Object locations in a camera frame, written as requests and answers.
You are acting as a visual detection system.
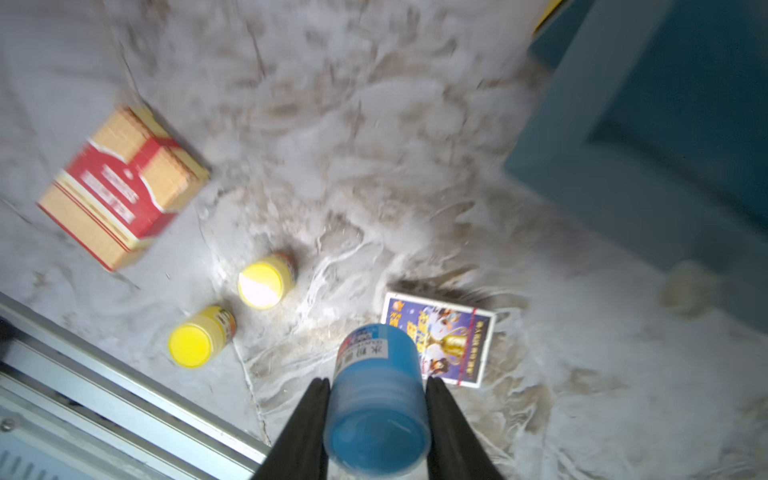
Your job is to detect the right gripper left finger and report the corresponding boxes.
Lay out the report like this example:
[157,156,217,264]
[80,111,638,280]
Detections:
[252,378,331,480]

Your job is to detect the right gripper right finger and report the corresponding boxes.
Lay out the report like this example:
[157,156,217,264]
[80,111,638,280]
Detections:
[425,377,503,480]

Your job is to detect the blue paint can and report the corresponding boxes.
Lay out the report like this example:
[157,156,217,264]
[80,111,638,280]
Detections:
[323,324,431,478]

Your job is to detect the teal drawer cabinet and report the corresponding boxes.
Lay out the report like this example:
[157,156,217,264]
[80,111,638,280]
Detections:
[505,1,767,331]

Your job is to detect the yellow paint can lower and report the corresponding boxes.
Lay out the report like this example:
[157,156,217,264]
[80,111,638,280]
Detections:
[168,305,237,369]

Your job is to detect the yellow paint can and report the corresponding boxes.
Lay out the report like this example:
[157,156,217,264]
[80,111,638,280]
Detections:
[237,252,297,310]
[168,305,237,369]

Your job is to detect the yellow paint can upper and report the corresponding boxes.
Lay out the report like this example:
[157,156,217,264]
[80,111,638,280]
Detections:
[237,252,297,310]

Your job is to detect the purple playing card box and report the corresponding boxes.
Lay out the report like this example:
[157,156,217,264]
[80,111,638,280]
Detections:
[381,292,497,389]

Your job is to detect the red Texas Hold'em card box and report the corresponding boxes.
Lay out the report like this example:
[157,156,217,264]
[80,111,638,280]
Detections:
[37,105,210,272]

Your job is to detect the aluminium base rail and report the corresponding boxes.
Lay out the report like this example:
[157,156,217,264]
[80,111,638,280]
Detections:
[1,295,270,479]

